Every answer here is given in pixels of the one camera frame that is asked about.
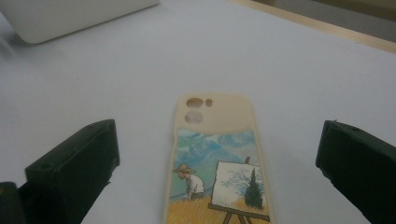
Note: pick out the light wooden table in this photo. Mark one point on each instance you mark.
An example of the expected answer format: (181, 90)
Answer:
(327, 27)

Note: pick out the small wooden block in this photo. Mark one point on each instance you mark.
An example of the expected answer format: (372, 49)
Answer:
(218, 149)

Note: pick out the white plastic storage box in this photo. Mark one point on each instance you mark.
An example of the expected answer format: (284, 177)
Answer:
(62, 15)

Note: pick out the white board sheet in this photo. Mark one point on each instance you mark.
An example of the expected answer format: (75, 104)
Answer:
(218, 56)

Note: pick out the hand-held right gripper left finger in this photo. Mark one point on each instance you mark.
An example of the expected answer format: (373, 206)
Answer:
(71, 174)

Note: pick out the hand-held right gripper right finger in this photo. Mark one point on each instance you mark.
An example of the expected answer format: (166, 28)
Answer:
(361, 168)

